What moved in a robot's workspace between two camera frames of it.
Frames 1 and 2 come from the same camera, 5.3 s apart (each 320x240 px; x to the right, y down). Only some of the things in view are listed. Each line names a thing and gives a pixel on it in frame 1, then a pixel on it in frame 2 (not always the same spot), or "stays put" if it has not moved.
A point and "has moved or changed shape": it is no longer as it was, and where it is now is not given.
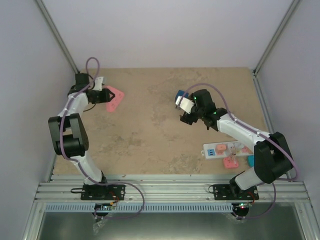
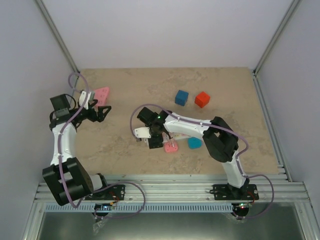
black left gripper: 106,97 → 100,118
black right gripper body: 187,119 → 152,143
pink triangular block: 113,104 has moved or changed shape
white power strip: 226,149 has moved or changed shape
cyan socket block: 250,161 → 194,143
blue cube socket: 180,93 stays put
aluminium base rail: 168,188 stays put
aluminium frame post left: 57,35 stays put
